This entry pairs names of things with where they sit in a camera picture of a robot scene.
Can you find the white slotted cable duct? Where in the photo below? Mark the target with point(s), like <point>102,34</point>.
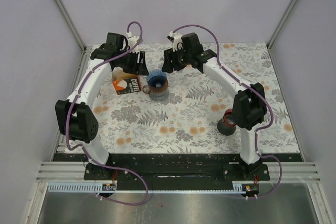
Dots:
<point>85,187</point>

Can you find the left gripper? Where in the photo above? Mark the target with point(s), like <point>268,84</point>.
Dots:
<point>139,68</point>

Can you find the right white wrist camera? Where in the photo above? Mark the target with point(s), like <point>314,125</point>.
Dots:
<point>176,40</point>

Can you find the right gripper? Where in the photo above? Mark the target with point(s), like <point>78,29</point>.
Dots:
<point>169,56</point>

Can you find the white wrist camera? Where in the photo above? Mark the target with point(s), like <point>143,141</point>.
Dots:
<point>133,42</point>
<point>176,40</point>

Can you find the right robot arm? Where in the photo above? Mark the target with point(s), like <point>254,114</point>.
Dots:
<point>248,109</point>

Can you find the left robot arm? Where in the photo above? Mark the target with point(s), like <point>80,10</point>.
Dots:
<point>75,116</point>

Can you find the dark grey red-rimmed cup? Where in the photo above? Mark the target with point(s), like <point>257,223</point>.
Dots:
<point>226,125</point>

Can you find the orange coffee filter box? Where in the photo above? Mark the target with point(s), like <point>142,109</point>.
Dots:
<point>125,83</point>

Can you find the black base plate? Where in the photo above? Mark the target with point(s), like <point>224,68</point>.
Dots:
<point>218,166</point>

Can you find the aluminium frame rail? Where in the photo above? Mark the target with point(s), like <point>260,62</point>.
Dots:
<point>70,24</point>

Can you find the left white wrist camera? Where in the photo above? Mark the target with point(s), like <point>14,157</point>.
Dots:
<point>133,42</point>

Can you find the blue ribbed dripper holder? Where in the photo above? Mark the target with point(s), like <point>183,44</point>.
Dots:
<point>156,77</point>

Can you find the grey glass carafe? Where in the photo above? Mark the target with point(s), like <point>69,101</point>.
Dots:
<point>155,96</point>

